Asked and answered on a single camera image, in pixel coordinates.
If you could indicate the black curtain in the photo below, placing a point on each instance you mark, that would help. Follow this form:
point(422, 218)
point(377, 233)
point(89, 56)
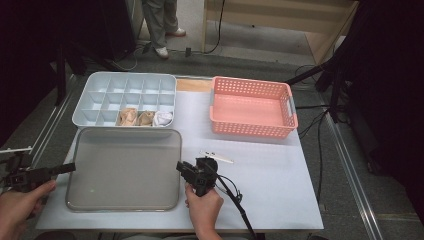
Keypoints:
point(26, 50)
point(393, 83)

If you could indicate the metal floor rail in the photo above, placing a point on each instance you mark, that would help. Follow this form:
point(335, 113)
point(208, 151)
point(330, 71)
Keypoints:
point(43, 130)
point(348, 166)

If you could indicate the translucent grey box lid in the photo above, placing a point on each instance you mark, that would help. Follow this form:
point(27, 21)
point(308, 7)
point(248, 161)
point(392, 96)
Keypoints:
point(126, 166)

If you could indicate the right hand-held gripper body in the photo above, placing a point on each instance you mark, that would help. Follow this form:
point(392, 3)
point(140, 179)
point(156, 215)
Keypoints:
point(201, 176)

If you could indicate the dark cloth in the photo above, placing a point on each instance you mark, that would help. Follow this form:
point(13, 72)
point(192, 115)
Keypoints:
point(53, 236)

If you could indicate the black tripod stand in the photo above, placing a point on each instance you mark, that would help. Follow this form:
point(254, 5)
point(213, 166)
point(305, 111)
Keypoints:
point(310, 71)

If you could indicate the white compartment storage box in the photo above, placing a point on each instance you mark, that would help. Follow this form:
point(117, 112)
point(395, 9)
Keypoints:
point(100, 83)

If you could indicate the person's left hand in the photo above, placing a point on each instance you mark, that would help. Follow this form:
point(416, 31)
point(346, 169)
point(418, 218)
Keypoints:
point(16, 210)

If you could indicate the light wooden cabinet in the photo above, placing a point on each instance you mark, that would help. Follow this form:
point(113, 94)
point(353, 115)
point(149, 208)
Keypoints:
point(283, 13)

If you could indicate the pink perforated plastic basket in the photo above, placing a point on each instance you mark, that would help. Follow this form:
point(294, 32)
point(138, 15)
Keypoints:
point(240, 86)

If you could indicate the white sock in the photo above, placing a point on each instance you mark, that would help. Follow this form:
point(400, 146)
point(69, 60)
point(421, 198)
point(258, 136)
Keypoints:
point(157, 120)
point(165, 117)

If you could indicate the black metal stand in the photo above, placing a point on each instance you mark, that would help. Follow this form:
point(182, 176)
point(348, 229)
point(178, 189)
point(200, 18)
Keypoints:
point(60, 76)

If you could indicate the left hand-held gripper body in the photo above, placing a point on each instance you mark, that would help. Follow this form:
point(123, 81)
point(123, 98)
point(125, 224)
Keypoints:
point(23, 178)

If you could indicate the black floor bracket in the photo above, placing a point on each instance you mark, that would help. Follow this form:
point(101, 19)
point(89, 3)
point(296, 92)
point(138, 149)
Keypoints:
point(146, 47)
point(188, 52)

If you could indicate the peach sock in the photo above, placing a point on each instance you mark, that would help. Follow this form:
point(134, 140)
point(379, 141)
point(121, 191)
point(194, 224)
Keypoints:
point(125, 119)
point(131, 113)

